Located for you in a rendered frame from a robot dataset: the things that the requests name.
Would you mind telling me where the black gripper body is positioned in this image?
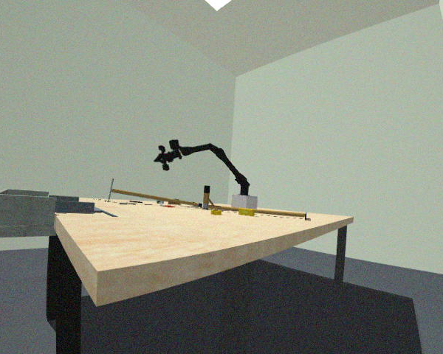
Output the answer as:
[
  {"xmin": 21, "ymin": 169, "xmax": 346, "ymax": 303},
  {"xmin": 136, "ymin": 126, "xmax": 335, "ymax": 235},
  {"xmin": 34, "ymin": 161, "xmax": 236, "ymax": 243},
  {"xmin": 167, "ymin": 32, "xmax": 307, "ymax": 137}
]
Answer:
[{"xmin": 159, "ymin": 145, "xmax": 174, "ymax": 171}]

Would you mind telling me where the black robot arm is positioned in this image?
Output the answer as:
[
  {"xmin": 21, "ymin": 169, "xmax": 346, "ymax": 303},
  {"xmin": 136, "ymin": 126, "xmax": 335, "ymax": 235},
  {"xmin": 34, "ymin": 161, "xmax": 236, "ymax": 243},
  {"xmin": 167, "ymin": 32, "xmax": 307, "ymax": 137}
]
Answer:
[{"xmin": 168, "ymin": 140, "xmax": 250, "ymax": 195}]

